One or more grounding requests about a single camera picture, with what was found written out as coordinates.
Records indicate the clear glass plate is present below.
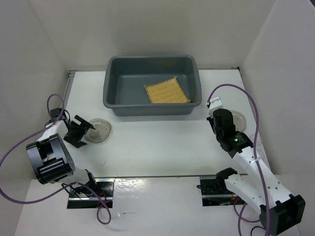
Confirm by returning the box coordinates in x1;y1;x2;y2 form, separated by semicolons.
84;118;112;144
231;110;247;132

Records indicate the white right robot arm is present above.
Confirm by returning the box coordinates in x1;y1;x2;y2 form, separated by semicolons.
207;108;306;236

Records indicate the clear glass cup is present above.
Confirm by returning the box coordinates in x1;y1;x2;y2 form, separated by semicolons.
255;135;265;160

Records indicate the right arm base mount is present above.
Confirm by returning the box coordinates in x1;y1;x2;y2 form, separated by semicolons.
196;176;239;207

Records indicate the grey plastic bin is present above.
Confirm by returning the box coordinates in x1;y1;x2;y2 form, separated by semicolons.
103;55;202;117

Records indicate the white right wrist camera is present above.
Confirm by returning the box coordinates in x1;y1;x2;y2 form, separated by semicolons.
206;96;223;118

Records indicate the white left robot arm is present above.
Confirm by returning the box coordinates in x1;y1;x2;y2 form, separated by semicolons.
26;108;99;197

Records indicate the black cable loop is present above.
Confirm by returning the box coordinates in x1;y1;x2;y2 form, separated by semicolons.
250;226;268;236

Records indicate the yellow bamboo placemat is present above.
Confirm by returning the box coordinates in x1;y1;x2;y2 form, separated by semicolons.
144;76;190;104

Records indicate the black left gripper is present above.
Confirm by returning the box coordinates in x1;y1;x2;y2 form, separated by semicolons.
63;115;95;148

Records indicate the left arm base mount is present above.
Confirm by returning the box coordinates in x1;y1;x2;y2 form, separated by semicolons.
67;178;115;209

